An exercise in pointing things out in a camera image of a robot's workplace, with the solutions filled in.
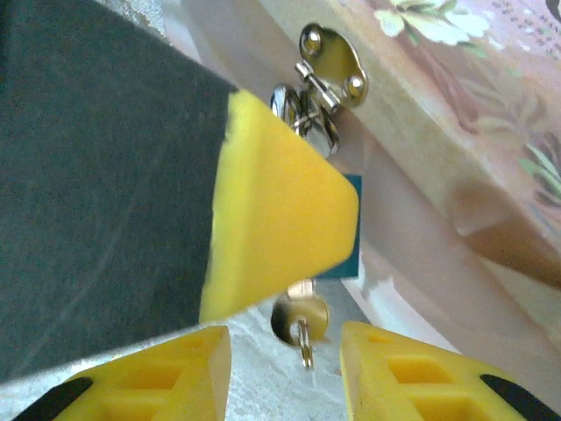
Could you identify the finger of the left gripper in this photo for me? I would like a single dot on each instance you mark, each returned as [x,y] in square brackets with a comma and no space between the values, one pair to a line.
[131,197]

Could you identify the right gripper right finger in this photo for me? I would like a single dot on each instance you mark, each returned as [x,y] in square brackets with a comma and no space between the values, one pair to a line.
[416,386]

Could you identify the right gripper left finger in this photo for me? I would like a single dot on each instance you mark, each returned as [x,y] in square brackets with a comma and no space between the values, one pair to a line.
[175,386]

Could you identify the small metal key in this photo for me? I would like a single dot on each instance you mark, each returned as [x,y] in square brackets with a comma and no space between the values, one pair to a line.
[289,316]

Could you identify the pink book-shaped box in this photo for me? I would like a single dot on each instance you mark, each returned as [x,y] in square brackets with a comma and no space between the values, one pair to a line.
[438,131]

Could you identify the silver box hasp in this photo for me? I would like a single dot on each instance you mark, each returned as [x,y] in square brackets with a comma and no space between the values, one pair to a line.
[337,57]

